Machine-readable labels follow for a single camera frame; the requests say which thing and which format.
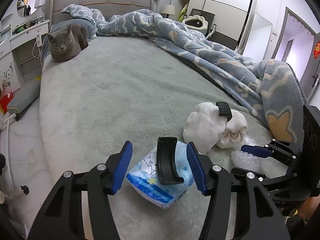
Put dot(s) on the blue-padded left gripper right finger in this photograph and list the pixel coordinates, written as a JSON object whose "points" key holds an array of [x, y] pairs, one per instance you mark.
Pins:
{"points": [[257, 216]]}

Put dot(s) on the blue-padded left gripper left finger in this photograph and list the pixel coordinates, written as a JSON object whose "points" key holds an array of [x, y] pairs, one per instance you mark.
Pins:
{"points": [[60, 216]]}

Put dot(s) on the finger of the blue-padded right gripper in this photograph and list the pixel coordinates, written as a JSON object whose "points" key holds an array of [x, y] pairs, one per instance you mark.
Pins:
{"points": [[283, 151], [279, 188]]}

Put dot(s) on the clear bubble wrap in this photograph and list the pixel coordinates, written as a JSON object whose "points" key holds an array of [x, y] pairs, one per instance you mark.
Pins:
{"points": [[268, 166]]}

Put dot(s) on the black curved plastic holder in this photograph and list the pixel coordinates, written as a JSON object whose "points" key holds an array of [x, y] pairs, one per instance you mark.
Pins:
{"points": [[166, 167]]}

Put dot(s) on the person's right hand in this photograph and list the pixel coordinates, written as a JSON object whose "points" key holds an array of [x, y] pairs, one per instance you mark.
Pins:
{"points": [[307, 209]]}

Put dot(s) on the blue patterned blanket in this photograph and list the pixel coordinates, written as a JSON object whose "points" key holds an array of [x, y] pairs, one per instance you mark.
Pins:
{"points": [[269, 89]]}

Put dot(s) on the grey door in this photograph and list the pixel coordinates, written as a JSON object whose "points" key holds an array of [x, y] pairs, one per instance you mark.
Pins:
{"points": [[310, 78]]}

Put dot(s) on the white rolled towel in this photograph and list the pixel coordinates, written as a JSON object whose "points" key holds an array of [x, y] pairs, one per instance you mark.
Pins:
{"points": [[205, 128]]}

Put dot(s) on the red door decoration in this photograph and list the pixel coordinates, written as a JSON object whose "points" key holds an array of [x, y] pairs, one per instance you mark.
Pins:
{"points": [[316, 50]]}

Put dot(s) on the red box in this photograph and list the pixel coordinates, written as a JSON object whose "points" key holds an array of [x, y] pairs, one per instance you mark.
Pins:
{"points": [[4, 101]]}

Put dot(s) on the grey cushioned stool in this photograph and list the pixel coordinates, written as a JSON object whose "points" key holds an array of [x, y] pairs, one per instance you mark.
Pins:
{"points": [[23, 98]]}

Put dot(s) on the black chair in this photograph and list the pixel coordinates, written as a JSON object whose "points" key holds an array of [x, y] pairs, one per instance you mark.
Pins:
{"points": [[208, 16]]}

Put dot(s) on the white wardrobe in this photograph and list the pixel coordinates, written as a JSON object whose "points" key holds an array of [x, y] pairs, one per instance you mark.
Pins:
{"points": [[230, 18]]}

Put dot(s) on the white cat bed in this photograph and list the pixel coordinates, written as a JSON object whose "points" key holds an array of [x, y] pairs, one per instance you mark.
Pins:
{"points": [[197, 23]]}

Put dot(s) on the grey cat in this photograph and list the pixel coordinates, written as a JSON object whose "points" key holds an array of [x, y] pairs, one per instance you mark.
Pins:
{"points": [[68, 42]]}

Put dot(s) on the bedside lamp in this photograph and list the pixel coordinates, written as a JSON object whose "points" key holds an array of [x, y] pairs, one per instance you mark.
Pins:
{"points": [[168, 10]]}

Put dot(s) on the white power strip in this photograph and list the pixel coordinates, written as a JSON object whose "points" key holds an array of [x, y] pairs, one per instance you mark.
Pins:
{"points": [[38, 39]]}

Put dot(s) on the white dressing table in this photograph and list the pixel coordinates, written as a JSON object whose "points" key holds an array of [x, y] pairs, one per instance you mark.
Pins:
{"points": [[20, 57]]}

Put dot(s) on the grey bed headboard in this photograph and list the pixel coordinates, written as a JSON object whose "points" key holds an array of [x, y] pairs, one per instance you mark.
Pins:
{"points": [[53, 8]]}

